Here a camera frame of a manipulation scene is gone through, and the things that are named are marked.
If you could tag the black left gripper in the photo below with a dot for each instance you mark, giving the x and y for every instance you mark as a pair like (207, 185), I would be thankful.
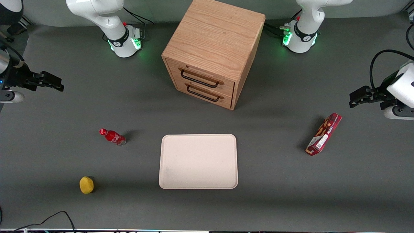
(382, 90)

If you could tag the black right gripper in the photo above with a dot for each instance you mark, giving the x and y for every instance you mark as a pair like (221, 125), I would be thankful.
(15, 77)

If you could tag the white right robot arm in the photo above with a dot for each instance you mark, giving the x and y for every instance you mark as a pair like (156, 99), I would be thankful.
(113, 32)

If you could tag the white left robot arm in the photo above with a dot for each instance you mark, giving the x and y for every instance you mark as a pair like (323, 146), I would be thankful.
(302, 35)

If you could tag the red coke bottle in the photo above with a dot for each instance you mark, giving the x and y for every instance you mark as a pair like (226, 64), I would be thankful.
(113, 137)

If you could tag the beige rectangular plastic tray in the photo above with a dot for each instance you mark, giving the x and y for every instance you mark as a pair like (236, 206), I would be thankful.
(198, 161)

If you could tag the red tartan shortbread box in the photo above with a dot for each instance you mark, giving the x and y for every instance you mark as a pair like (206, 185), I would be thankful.
(324, 134)

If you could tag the yellow lemon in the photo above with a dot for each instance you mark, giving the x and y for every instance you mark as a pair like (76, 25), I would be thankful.
(86, 185)

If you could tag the oak wooden drawer cabinet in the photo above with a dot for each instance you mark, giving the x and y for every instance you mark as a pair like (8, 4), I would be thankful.
(213, 42)

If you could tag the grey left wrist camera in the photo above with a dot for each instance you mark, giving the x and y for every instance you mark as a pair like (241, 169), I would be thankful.
(399, 113)

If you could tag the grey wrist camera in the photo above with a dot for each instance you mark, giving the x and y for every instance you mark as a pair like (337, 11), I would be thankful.
(399, 113)
(11, 97)

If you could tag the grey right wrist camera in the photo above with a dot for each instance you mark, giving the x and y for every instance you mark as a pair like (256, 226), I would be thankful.
(11, 97)

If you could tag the aluminium frame profile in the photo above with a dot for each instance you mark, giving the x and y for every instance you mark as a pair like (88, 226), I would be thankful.
(27, 21)

